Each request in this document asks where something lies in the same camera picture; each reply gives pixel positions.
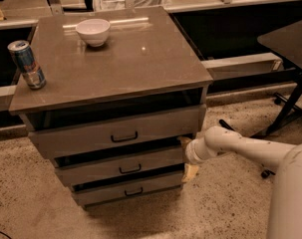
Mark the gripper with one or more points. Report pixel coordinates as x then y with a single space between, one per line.
191 151

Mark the grey drawer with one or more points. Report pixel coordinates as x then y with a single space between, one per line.
70 140
120 165
129 189

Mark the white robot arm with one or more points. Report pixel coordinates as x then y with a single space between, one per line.
285 214

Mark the grey top drawer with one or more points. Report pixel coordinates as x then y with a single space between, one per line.
70 140

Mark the grey drawer cabinet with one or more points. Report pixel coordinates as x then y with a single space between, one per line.
146 66

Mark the grey bottom drawer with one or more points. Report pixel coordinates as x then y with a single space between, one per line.
129 189

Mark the black rolling side table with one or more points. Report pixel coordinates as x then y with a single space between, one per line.
287 43

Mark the white ceramic bowl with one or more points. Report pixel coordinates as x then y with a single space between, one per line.
94 32

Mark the clear plastic bin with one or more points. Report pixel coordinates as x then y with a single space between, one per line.
107 5

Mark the blue energy drink can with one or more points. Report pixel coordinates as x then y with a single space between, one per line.
24 59

